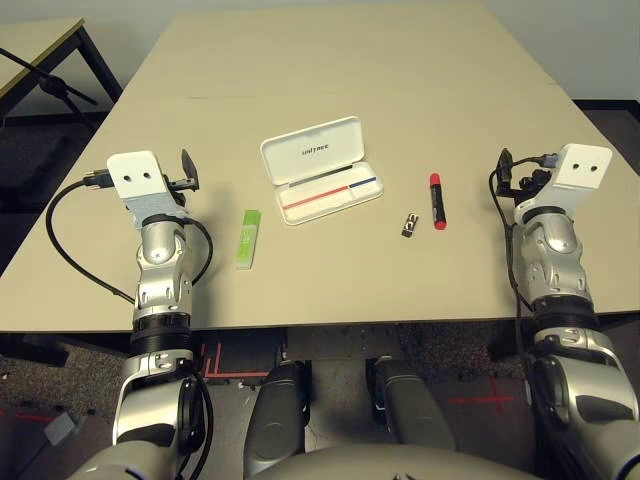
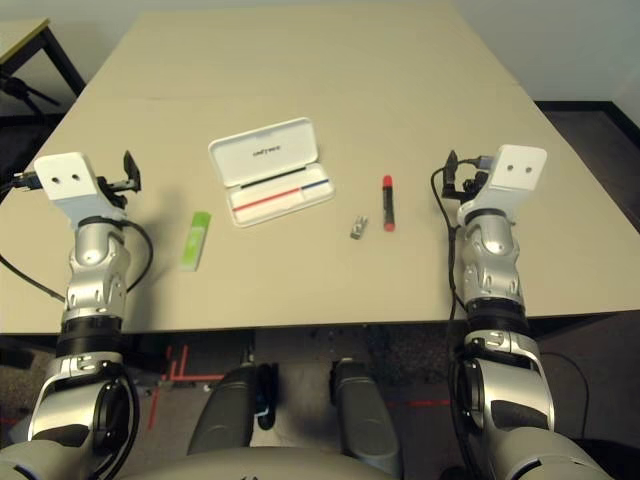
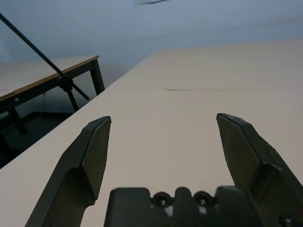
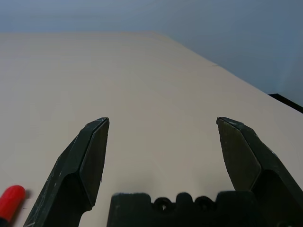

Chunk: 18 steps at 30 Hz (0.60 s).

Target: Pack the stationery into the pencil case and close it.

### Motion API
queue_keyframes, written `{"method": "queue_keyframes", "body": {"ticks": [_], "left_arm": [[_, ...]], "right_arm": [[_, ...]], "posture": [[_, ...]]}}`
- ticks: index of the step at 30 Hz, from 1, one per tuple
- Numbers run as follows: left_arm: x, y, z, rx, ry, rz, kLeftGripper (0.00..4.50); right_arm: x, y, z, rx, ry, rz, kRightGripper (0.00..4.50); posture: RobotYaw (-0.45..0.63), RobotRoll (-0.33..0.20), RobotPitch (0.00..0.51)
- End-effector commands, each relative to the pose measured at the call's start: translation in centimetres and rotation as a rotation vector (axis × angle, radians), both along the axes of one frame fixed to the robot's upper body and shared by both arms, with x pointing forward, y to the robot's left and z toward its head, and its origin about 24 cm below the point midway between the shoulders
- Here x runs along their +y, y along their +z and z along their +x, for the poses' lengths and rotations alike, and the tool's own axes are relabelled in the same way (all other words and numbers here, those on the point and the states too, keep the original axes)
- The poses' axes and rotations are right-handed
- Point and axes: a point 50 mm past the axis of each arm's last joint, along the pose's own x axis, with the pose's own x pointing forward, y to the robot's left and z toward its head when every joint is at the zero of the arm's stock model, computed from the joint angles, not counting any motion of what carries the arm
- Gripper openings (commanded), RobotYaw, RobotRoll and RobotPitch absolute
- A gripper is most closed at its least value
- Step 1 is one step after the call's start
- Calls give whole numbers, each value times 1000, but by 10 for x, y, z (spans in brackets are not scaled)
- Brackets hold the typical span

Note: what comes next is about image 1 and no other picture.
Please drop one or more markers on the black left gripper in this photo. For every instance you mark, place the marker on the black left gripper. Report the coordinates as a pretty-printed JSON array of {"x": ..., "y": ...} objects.
[{"x": 182, "y": 185}]

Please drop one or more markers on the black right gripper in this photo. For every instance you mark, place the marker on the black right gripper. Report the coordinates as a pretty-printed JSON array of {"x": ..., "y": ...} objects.
[{"x": 532, "y": 181}]

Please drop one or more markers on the red black marker pen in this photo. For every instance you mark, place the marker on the red black marker pen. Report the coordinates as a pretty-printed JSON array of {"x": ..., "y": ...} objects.
[{"x": 437, "y": 205}]

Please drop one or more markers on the green highlighter marker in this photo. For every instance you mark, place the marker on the green highlighter marker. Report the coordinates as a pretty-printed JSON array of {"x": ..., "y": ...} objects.
[{"x": 248, "y": 240}]

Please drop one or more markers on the small black binder clip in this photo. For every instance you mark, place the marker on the small black binder clip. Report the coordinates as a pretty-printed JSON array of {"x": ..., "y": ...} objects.
[{"x": 411, "y": 224}]

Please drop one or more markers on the white plastic pencil case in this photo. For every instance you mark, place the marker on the white plastic pencil case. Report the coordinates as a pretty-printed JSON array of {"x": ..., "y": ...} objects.
[{"x": 320, "y": 150}]

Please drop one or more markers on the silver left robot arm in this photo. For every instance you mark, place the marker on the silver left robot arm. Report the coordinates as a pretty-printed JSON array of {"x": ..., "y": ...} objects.
[{"x": 160, "y": 280}]

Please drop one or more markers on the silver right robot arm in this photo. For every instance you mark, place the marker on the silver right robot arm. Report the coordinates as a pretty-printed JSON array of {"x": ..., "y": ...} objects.
[{"x": 555, "y": 270}]

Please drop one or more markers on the black tripod stand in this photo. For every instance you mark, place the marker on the black tripod stand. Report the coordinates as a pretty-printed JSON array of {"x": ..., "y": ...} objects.
[{"x": 52, "y": 85}]

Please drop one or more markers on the grey robot right leg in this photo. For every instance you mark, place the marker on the grey robot right leg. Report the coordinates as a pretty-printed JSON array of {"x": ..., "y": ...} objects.
[{"x": 410, "y": 405}]

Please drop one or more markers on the grey robot leg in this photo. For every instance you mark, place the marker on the grey robot leg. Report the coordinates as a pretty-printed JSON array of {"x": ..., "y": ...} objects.
[
  {"x": 410, "y": 405},
  {"x": 275, "y": 420}
]

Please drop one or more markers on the grey robot left leg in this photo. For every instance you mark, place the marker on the grey robot left leg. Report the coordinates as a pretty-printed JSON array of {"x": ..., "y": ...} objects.
[{"x": 275, "y": 420}]

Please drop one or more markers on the grey block on floor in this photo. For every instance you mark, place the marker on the grey block on floor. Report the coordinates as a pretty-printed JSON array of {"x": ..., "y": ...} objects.
[{"x": 62, "y": 427}]

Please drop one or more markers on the grey robot torso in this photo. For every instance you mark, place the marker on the grey robot torso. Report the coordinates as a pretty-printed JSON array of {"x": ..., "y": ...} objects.
[{"x": 375, "y": 462}]

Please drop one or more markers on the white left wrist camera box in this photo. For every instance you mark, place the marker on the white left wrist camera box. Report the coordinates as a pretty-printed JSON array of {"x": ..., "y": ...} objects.
[{"x": 135, "y": 175}]

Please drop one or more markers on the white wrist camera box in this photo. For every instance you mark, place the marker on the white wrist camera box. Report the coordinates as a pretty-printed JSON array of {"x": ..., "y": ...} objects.
[
  {"x": 135, "y": 175},
  {"x": 580, "y": 170}
]

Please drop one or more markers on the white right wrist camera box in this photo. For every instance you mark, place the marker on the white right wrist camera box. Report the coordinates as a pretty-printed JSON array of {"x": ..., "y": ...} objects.
[{"x": 580, "y": 170}]

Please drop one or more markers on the side table with black frame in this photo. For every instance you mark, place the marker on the side table with black frame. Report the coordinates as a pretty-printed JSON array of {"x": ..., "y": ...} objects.
[{"x": 30, "y": 45}]

